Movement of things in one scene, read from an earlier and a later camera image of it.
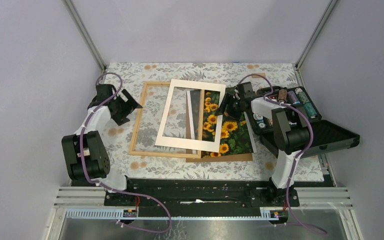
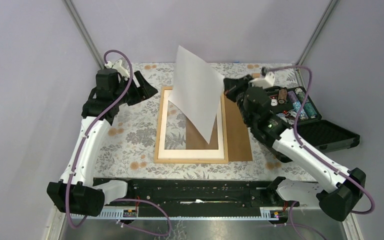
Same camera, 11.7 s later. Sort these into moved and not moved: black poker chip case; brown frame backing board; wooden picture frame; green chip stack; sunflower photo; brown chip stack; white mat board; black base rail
Moved: wooden picture frame; sunflower photo; white mat board; brown frame backing board
Not moved: black poker chip case; black base rail; brown chip stack; green chip stack
